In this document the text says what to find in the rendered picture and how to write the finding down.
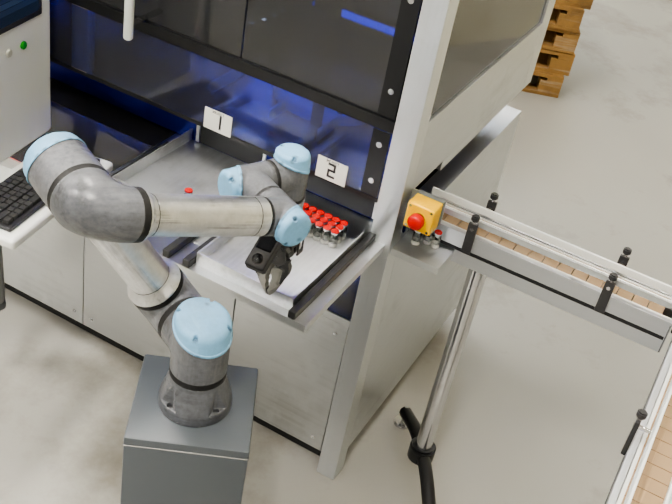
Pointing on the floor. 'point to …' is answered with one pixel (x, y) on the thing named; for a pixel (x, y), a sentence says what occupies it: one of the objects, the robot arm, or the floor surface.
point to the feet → (418, 454)
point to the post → (388, 223)
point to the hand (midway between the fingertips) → (267, 291)
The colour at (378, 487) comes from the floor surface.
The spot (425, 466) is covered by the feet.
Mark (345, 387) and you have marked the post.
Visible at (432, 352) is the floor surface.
